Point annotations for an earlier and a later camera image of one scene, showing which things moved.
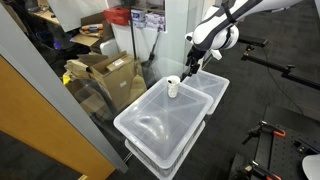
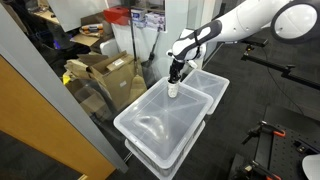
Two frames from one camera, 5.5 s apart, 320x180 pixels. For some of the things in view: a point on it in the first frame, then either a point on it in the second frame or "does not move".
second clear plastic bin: x=209 y=84 does not move
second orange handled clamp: x=255 y=170 does not move
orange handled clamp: x=263 y=126 does not move
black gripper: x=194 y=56 -> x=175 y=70
